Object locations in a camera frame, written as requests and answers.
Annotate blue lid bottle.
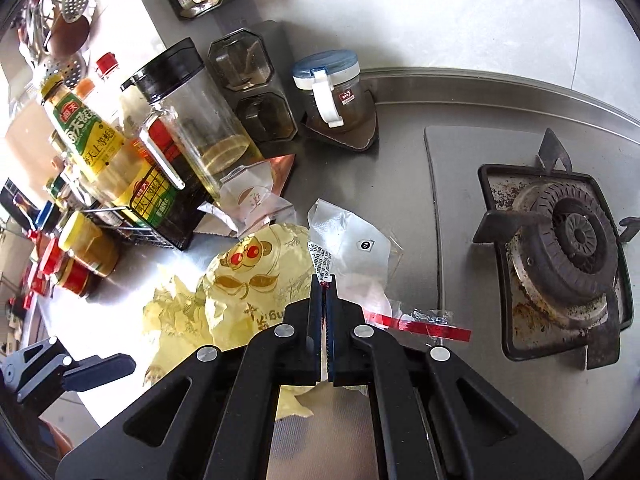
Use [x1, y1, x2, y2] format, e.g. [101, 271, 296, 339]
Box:
[34, 201, 62, 234]

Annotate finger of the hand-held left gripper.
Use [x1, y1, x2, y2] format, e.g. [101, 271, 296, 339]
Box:
[60, 353, 137, 394]
[2, 336, 72, 404]

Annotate glass jar blue lid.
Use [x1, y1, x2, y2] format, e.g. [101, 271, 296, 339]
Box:
[291, 48, 362, 131]

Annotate glass oil dispenser black lid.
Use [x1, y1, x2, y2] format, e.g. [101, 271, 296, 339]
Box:
[119, 37, 264, 197]

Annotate small red lid jar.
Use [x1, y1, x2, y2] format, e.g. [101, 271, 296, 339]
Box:
[24, 257, 54, 297]

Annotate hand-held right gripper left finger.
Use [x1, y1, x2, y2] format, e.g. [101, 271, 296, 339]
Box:
[55, 274, 326, 480]

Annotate large gas burner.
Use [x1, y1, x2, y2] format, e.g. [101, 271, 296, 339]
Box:
[472, 127, 640, 372]

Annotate black wire bottle rack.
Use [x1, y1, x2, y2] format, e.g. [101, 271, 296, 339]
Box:
[64, 179, 194, 253]

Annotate clear wrapper with red strip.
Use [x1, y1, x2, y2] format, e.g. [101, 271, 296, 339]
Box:
[305, 198, 474, 344]

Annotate orange cap bottle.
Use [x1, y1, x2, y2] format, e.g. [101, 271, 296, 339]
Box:
[73, 77, 127, 127]

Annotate steel hob plate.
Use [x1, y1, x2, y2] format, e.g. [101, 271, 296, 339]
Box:
[423, 124, 640, 461]

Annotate red kitchen scissors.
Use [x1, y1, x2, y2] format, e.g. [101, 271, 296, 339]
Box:
[19, 0, 52, 47]

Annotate yellow lid jar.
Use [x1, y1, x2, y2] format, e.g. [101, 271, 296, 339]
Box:
[57, 211, 120, 279]

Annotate red cap dark sauce bottle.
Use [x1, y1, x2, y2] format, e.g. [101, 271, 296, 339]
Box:
[94, 51, 221, 254]

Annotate yellow green label bottle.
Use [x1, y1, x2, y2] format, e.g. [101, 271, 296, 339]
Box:
[39, 72, 187, 232]

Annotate large red lid jar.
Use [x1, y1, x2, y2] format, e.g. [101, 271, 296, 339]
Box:
[42, 240, 99, 302]

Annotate brown scoop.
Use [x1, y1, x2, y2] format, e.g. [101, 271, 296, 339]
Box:
[49, 12, 92, 57]

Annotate yellow printed plastic bag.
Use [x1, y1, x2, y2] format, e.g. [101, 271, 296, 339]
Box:
[142, 222, 342, 422]

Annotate person's left forearm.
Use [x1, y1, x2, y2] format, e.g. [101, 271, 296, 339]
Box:
[42, 422, 84, 462]

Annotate metal slotted skimmer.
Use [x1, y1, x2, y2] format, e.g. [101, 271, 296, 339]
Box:
[42, 54, 89, 89]

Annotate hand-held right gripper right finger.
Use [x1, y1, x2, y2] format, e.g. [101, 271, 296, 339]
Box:
[325, 275, 586, 480]

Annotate clear copper foil sachet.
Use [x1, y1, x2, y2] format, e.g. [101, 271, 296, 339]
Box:
[195, 153, 297, 239]

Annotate slotted metal spoon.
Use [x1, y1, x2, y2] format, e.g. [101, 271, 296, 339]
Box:
[61, 0, 97, 24]

